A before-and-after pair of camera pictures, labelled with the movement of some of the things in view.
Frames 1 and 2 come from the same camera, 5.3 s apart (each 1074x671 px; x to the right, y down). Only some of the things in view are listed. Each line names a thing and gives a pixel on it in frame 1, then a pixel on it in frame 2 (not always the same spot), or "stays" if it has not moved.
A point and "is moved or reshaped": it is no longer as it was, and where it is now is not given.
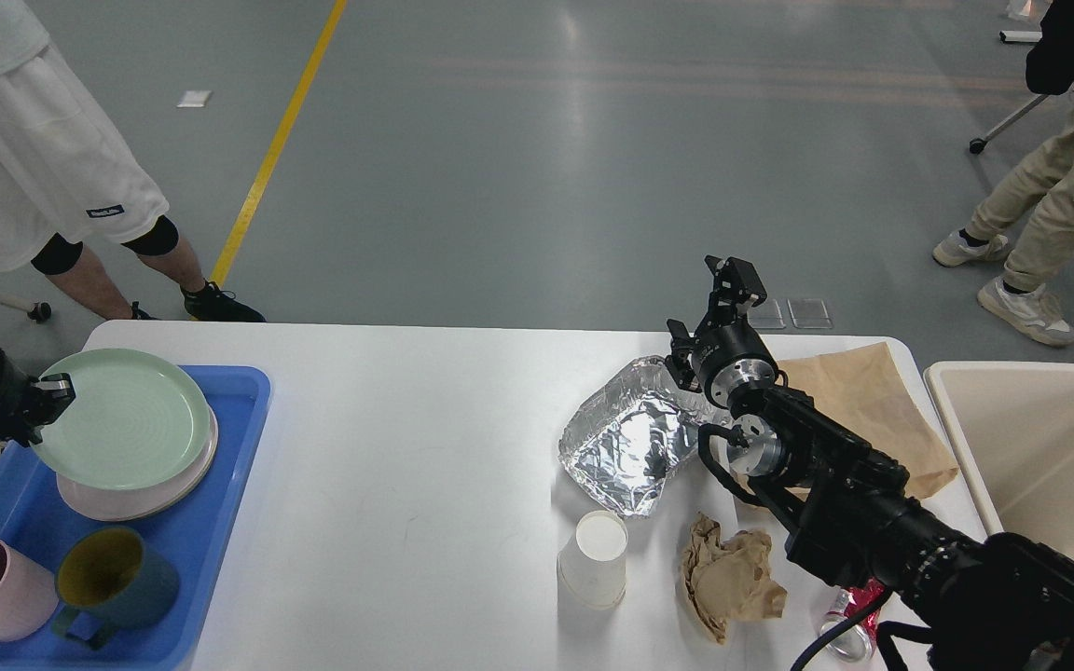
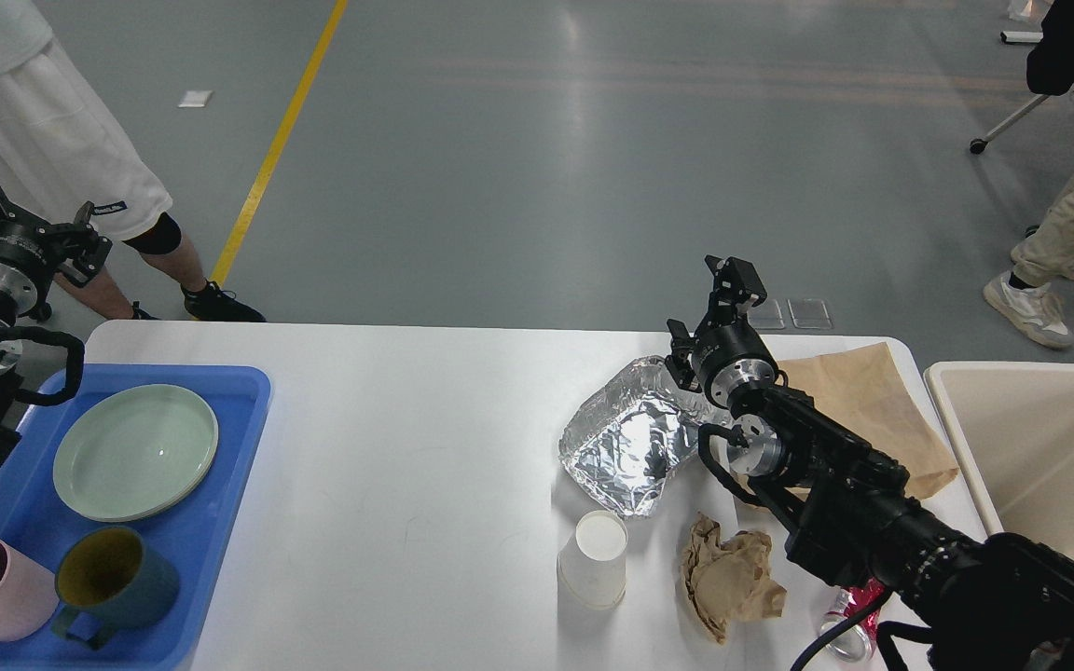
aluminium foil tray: (632, 431) stays
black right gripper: (727, 350) stays
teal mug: (106, 580) stays
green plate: (136, 422) is moved or reshaped
